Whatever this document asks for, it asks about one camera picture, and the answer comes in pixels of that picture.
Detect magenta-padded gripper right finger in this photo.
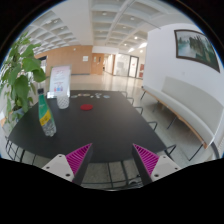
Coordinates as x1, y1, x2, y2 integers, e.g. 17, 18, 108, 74
131, 143, 183, 187

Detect black metal chairs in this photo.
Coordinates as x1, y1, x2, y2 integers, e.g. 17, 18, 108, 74
119, 90, 178, 158

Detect black-framed glass door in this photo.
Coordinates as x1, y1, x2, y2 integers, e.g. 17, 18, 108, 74
128, 55, 139, 78

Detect green leafy potted plant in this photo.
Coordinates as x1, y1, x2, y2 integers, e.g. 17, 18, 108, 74
0, 31, 48, 134

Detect green-labelled clear drink bottle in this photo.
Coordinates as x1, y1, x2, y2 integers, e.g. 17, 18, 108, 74
37, 88, 58, 138

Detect white dotted cup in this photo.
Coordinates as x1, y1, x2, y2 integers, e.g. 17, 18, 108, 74
55, 94, 71, 110

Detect flat round red coaster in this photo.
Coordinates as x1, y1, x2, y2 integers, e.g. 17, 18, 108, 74
79, 103, 94, 112

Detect recessed ceiling lights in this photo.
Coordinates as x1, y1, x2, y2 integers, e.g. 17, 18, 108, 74
49, 11, 149, 51

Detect dark-framed landscape picture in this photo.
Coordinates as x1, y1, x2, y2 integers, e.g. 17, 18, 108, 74
173, 29, 222, 74

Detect long white bench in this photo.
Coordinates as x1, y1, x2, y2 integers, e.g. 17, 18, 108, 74
141, 76, 224, 161

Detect acrylic sign stand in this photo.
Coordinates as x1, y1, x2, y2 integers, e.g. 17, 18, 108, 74
47, 64, 72, 99

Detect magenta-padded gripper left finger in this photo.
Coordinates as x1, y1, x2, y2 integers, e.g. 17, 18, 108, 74
41, 143, 95, 187

